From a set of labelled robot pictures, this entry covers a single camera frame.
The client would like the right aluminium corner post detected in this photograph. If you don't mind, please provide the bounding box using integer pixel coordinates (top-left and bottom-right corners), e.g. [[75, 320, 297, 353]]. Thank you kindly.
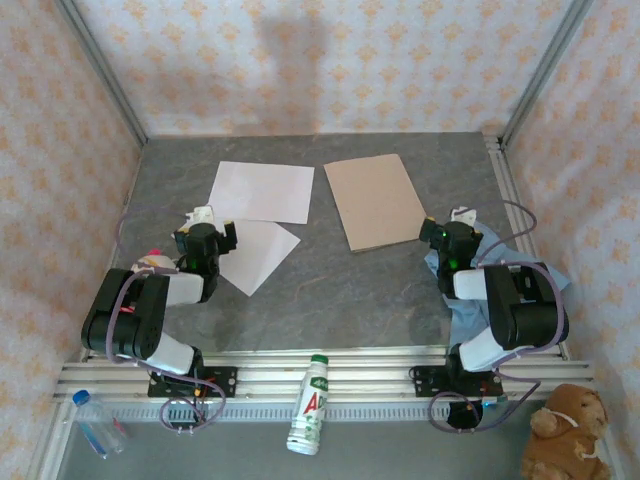
[[499, 0, 596, 146]]

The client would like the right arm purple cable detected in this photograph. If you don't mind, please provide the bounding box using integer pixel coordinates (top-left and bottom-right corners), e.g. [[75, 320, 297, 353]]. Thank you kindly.
[[428, 199, 571, 434]]

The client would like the aluminium corner post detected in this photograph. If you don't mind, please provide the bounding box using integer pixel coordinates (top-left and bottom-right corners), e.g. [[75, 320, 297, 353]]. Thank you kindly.
[[54, 0, 151, 146], [499, 0, 596, 146]]

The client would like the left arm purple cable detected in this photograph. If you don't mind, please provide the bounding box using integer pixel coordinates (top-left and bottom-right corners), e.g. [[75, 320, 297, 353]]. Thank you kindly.
[[102, 202, 229, 436]]

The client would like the blue cloth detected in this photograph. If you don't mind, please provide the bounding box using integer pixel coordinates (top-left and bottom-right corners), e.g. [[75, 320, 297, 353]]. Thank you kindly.
[[423, 222, 574, 354]]

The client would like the aluminium side rail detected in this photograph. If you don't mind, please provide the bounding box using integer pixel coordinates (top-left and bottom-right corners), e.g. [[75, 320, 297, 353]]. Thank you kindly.
[[482, 132, 571, 361]]

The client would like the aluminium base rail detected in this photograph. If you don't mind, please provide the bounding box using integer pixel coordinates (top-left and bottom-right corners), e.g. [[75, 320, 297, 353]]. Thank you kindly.
[[52, 347, 596, 404]]

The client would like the white green drink bottle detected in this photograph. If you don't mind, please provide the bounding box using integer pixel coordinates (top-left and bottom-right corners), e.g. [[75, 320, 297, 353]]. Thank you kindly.
[[285, 353, 330, 456]]

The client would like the white paper sheet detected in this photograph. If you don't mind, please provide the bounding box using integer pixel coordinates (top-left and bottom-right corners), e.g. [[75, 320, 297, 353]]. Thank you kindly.
[[207, 159, 316, 225], [219, 218, 302, 297]]

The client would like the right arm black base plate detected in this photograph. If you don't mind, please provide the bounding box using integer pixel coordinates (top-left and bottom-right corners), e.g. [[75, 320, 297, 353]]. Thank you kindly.
[[409, 364, 504, 399]]

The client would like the clear bottle blue cap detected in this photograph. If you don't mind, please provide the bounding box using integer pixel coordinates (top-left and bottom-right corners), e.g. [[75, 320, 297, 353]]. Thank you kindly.
[[72, 389, 126, 460]]

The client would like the grey slotted cable duct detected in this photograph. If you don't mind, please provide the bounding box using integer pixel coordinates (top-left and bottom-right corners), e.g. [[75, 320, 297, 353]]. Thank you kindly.
[[74, 402, 536, 424]]

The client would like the brown cardboard folder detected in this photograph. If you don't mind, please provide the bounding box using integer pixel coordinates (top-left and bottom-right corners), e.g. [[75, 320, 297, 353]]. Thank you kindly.
[[323, 153, 429, 254]]

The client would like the brown teddy bear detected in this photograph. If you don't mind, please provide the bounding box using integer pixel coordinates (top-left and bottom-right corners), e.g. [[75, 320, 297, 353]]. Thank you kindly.
[[519, 383, 612, 480]]

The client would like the left aluminium corner post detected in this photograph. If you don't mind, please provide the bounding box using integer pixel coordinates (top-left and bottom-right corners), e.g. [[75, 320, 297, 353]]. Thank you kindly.
[[54, 0, 151, 146]]

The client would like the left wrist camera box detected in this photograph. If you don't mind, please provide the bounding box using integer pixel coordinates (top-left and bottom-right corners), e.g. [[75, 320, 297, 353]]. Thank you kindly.
[[183, 204, 221, 229]]

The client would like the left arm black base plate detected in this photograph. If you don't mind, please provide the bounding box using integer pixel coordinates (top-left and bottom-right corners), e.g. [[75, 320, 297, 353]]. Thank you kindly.
[[147, 366, 239, 400]]

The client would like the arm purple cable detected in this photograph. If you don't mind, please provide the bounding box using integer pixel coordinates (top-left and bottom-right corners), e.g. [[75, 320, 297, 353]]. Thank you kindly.
[[102, 202, 229, 436], [428, 199, 571, 434]]

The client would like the pink white plush toy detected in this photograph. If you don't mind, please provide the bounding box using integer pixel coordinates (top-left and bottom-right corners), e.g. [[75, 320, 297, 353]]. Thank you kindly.
[[130, 248, 179, 276]]

